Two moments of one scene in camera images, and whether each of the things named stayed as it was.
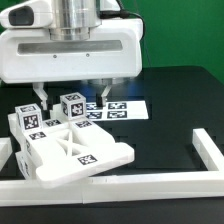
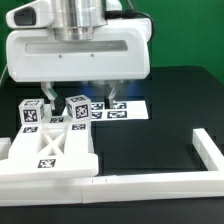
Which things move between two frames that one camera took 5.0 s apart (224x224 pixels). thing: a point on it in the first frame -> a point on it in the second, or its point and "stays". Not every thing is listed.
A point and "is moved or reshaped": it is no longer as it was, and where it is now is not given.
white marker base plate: x=119 y=110 stays
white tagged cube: x=73 y=105 is moved or reshaped
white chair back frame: x=65 y=150 is moved or reshaped
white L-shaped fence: x=186 y=184 stays
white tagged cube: x=29 y=117 is moved or reshaped
